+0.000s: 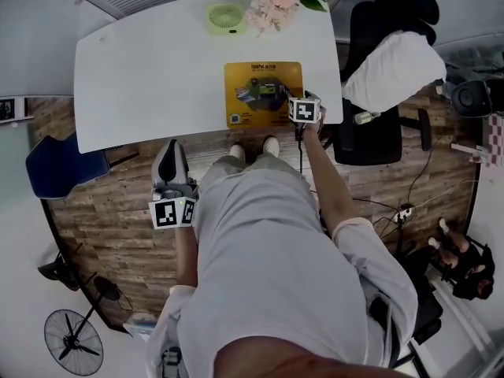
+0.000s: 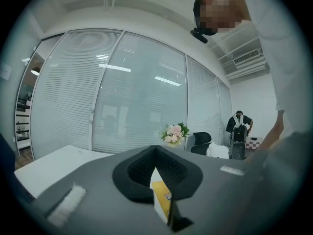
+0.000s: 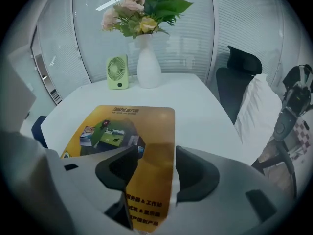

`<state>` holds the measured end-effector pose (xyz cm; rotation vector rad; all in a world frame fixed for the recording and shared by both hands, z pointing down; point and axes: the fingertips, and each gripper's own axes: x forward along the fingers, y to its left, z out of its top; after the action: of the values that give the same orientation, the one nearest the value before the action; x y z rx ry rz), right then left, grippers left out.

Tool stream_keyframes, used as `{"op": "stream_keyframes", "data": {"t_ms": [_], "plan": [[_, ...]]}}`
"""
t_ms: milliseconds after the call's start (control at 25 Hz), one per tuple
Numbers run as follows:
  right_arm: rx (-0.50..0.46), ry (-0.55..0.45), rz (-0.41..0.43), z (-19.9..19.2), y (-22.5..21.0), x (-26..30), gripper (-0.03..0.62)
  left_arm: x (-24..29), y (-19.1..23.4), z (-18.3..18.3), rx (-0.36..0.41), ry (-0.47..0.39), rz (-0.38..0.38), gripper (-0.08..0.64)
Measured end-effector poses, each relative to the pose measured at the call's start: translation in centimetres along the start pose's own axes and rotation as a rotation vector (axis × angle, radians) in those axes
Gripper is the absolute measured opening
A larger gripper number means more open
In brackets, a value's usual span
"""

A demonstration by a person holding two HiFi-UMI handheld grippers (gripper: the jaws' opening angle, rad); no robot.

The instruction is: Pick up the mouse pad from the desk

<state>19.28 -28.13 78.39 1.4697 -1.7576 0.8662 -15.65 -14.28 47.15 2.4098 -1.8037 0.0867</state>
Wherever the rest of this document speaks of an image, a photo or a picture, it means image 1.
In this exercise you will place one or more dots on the white storage box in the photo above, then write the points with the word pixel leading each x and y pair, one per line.
pixel 139 325

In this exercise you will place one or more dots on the person's white shirt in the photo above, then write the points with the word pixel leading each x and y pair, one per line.
pixel 275 250

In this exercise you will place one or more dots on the pink checkered box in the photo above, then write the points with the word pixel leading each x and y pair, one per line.
pixel 495 140

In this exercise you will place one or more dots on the yellow mouse pad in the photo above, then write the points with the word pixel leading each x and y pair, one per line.
pixel 244 73

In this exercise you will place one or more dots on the grey waste bin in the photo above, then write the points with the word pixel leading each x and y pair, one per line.
pixel 470 98

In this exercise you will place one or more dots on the black folding chair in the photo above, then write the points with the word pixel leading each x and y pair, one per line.
pixel 59 270

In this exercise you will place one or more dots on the person's head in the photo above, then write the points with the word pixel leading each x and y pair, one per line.
pixel 307 362

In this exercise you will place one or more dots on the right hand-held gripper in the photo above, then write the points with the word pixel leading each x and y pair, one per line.
pixel 304 111

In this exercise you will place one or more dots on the person's right forearm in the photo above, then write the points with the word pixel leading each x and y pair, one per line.
pixel 327 179

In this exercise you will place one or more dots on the person's right hand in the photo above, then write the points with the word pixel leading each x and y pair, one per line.
pixel 323 115

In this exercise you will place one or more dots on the green desk fan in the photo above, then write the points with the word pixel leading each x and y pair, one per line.
pixel 225 18

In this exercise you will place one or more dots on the white cloth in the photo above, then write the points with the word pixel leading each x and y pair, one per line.
pixel 397 69

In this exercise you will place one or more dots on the small green bottle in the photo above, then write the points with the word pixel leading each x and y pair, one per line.
pixel 366 117

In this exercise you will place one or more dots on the white low shelf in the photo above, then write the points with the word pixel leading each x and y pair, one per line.
pixel 468 152

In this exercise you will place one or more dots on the person's left forearm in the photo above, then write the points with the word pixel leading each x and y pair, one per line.
pixel 187 254

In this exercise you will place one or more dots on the black floor fan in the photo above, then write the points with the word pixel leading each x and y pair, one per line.
pixel 73 341

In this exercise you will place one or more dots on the black office chair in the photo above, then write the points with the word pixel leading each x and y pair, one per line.
pixel 370 144

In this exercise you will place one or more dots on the white desk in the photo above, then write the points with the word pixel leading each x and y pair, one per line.
pixel 157 85

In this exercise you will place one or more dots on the person's light trousers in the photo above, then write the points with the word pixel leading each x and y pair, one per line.
pixel 252 167

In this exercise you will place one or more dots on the pink flower bouquet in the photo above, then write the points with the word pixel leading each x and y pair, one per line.
pixel 275 2

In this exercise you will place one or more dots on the person's right shoe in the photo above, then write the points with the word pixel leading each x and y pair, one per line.
pixel 271 146

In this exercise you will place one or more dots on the white power strip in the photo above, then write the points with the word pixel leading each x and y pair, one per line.
pixel 405 213

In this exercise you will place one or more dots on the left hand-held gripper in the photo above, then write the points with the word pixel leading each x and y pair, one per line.
pixel 171 211

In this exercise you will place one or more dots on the grey belt device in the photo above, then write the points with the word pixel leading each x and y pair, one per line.
pixel 171 362

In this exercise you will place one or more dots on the blue chair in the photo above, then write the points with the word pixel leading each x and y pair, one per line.
pixel 67 167

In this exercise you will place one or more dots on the black swivel chair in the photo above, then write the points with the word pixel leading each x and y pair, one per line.
pixel 427 309

